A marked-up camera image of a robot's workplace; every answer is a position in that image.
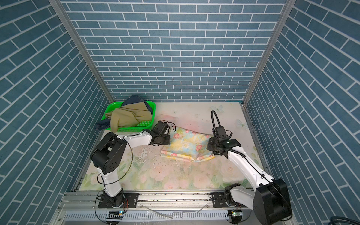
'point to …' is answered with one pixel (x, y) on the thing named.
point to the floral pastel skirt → (188, 145)
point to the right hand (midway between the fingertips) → (209, 143)
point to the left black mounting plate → (130, 201)
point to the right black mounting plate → (219, 200)
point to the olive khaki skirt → (128, 116)
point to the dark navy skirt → (105, 123)
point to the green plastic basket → (141, 126)
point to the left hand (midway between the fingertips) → (169, 140)
